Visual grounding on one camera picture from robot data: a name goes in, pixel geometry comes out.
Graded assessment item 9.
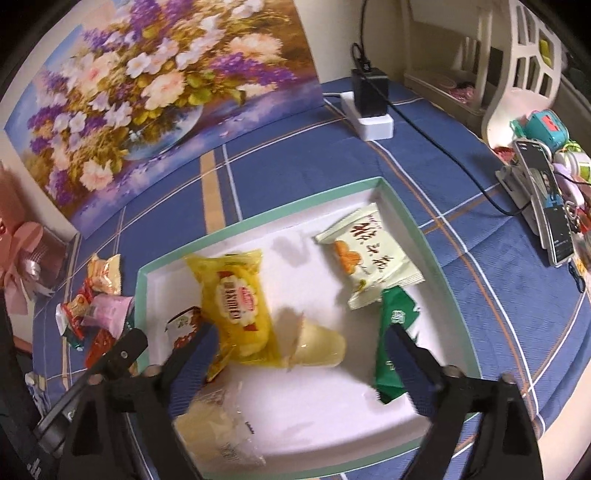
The white chair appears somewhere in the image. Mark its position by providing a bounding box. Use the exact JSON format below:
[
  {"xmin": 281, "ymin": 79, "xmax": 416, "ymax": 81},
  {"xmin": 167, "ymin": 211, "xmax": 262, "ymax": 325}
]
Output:
[{"xmin": 399, "ymin": 0, "xmax": 564, "ymax": 148}]

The blue plaid tablecloth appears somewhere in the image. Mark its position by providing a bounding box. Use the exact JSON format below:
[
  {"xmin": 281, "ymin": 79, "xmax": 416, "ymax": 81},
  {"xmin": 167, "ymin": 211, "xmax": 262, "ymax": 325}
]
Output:
[{"xmin": 28, "ymin": 76, "xmax": 591, "ymax": 480}]

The teal toy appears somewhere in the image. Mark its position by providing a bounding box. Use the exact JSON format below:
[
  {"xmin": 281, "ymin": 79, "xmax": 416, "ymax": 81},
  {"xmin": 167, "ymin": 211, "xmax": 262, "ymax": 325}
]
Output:
[{"xmin": 510, "ymin": 110, "xmax": 570, "ymax": 151}]

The yellow cake packet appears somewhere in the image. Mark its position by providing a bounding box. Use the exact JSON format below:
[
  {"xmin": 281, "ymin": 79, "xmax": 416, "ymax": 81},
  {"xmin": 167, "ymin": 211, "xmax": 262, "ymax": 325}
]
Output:
[{"xmin": 184, "ymin": 249, "xmax": 283, "ymax": 384}]

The pink snack packet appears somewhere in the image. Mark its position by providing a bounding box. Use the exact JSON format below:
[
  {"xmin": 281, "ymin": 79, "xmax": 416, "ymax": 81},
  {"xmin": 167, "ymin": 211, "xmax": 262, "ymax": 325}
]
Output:
[{"xmin": 84, "ymin": 294, "xmax": 136, "ymax": 334}]

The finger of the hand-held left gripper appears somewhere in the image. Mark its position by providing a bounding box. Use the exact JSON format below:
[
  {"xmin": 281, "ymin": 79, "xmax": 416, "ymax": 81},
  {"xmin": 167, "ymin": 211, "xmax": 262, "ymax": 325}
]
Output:
[{"xmin": 33, "ymin": 329, "xmax": 149, "ymax": 448}]

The white phone stand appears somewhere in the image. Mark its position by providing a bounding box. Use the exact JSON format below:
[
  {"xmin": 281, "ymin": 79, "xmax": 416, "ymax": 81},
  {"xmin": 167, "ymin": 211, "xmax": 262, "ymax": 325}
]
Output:
[{"xmin": 495, "ymin": 164, "xmax": 555, "ymax": 236}]

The black cable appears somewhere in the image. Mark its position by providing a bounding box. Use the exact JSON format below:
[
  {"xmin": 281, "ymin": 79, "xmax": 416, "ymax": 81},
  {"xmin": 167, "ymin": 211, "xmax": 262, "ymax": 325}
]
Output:
[
  {"xmin": 353, "ymin": 0, "xmax": 372, "ymax": 72},
  {"xmin": 385, "ymin": 102, "xmax": 529, "ymax": 217}
]

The cream packet with orange print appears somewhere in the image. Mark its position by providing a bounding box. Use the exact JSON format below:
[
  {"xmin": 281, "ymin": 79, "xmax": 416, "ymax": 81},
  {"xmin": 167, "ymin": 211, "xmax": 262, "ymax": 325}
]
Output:
[{"xmin": 315, "ymin": 203, "xmax": 426, "ymax": 311}]

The beige snack packet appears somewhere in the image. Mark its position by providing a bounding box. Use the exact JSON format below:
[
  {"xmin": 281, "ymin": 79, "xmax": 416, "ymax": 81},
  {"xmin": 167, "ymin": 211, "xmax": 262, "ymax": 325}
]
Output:
[{"xmin": 87, "ymin": 254, "xmax": 122, "ymax": 296}]

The pink paper bouquet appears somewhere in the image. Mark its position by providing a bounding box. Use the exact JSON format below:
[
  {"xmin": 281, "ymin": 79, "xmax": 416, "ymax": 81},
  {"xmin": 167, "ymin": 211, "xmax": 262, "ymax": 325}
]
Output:
[{"xmin": 0, "ymin": 159, "xmax": 54, "ymax": 315}]

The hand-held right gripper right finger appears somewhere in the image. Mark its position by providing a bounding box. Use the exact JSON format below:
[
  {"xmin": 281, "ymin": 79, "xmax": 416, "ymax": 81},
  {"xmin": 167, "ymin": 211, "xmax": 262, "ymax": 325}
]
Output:
[{"xmin": 385, "ymin": 324, "xmax": 544, "ymax": 480}]

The crumpled blue white wrapper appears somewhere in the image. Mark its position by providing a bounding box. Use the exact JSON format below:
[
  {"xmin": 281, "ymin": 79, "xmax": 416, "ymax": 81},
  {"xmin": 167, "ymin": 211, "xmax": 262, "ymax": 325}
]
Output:
[{"xmin": 25, "ymin": 373, "xmax": 51, "ymax": 407}]

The clear round pastry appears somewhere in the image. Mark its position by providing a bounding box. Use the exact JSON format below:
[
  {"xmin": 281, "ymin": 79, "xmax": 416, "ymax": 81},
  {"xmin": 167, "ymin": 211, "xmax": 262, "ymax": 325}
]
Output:
[{"xmin": 173, "ymin": 381, "xmax": 269, "ymax": 472}]

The colourful toy pile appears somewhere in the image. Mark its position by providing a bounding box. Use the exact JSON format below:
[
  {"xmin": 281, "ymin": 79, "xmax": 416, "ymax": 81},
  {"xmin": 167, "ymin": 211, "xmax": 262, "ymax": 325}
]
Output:
[{"xmin": 554, "ymin": 148, "xmax": 591, "ymax": 241}]

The black charger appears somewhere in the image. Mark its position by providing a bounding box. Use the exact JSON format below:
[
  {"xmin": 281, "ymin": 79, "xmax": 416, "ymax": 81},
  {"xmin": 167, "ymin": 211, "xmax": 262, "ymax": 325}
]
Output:
[{"xmin": 351, "ymin": 68, "xmax": 389, "ymax": 118}]

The clear vase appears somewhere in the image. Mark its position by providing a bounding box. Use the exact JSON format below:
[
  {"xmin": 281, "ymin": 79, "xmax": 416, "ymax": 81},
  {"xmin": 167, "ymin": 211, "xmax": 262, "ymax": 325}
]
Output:
[{"xmin": 28, "ymin": 231, "xmax": 80, "ymax": 296}]

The smartphone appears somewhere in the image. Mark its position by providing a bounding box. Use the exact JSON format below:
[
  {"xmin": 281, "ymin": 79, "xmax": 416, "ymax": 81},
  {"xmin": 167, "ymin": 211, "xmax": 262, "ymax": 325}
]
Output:
[{"xmin": 512, "ymin": 140, "xmax": 577, "ymax": 268}]

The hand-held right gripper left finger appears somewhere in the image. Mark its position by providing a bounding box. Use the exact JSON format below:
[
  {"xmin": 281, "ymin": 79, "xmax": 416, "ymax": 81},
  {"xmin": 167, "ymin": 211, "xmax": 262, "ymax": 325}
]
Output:
[{"xmin": 60, "ymin": 322, "xmax": 220, "ymax": 480}]

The green and white snack packet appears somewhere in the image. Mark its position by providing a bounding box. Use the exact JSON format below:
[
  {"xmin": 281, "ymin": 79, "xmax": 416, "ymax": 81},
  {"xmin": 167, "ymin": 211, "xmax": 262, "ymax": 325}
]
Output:
[{"xmin": 62, "ymin": 323, "xmax": 86, "ymax": 352}]

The red twisted snack packet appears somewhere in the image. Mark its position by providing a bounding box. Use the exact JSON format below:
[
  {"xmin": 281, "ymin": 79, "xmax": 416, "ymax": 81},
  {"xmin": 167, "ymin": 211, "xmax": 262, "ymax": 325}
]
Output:
[{"xmin": 55, "ymin": 284, "xmax": 95, "ymax": 340}]

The pale jelly cup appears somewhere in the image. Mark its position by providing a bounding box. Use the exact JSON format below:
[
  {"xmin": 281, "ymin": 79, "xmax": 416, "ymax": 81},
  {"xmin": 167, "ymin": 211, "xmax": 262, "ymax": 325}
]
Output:
[{"xmin": 286, "ymin": 311, "xmax": 348, "ymax": 370}]

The flower painting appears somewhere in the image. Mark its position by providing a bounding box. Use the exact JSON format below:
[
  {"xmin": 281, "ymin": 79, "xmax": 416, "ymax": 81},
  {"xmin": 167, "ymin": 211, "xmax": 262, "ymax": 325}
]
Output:
[{"xmin": 2, "ymin": 0, "xmax": 321, "ymax": 238}]

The dark green snack packet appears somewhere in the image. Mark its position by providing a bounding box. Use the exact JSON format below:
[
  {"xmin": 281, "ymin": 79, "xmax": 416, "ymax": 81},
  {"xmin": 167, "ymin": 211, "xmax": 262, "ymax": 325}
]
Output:
[{"xmin": 373, "ymin": 285, "xmax": 422, "ymax": 406}]

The white power strip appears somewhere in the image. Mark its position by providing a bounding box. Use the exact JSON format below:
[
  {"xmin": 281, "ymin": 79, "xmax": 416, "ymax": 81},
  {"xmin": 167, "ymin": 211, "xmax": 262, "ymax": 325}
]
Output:
[{"xmin": 323, "ymin": 91, "xmax": 394, "ymax": 141}]

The white tray with green rim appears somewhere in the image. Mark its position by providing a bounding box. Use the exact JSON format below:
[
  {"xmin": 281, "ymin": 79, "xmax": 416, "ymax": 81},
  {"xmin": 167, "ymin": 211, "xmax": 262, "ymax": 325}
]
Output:
[{"xmin": 135, "ymin": 176, "xmax": 483, "ymax": 480}]

